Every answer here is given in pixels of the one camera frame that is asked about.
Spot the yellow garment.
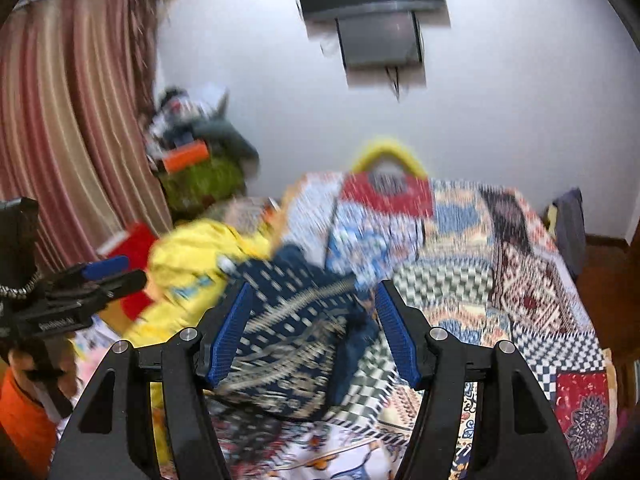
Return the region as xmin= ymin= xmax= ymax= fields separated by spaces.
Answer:
xmin=120 ymin=219 xmax=281 ymax=466

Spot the orange box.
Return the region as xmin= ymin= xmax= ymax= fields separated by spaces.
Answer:
xmin=161 ymin=141 xmax=210 ymax=173

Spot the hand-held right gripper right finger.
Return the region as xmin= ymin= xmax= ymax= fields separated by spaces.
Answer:
xmin=375 ymin=280 xmax=583 ymax=480

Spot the black cable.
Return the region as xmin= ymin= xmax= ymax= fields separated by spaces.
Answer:
xmin=382 ymin=65 xmax=406 ymax=103

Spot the red cloth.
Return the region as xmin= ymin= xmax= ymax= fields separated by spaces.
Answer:
xmin=97 ymin=222 xmax=161 ymax=321

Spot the grey neck pillow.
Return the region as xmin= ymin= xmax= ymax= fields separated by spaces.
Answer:
xmin=192 ymin=115 xmax=261 ymax=166

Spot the patchwork bedspread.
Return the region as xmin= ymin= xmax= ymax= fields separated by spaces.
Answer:
xmin=200 ymin=172 xmax=618 ymax=480

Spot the yellow foam ring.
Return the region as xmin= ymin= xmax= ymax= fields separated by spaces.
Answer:
xmin=350 ymin=137 xmax=428 ymax=178

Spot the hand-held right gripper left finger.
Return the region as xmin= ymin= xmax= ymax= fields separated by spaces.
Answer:
xmin=50 ymin=280 xmax=253 ymax=480

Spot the black white braided cord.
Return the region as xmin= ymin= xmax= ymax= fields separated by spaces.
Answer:
xmin=0 ymin=269 xmax=42 ymax=303

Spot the beige blanket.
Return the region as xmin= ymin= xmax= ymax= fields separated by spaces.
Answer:
xmin=600 ymin=347 xmax=623 ymax=411

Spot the small black wall monitor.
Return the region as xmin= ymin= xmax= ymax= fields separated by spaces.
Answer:
xmin=335 ymin=10 xmax=426 ymax=70

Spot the pile of clothes and papers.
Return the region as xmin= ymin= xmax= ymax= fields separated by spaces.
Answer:
xmin=145 ymin=85 xmax=231 ymax=156

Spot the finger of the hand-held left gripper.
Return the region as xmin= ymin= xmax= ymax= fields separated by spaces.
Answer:
xmin=50 ymin=255 xmax=132 ymax=291
xmin=65 ymin=269 xmax=149 ymax=311

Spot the dark grey garment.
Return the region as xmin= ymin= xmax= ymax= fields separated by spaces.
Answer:
xmin=542 ymin=187 xmax=588 ymax=281

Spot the person's left hand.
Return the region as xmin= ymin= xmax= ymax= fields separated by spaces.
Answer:
xmin=7 ymin=342 xmax=81 ymax=401

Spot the white printed cloth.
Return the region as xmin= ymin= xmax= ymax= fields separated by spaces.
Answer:
xmin=70 ymin=317 xmax=126 ymax=386

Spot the striped red curtain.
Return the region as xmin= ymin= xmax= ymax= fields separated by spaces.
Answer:
xmin=0 ymin=0 xmax=173 ymax=281

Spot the navy patterned hoodie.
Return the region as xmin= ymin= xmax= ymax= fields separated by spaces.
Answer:
xmin=215 ymin=245 xmax=381 ymax=421

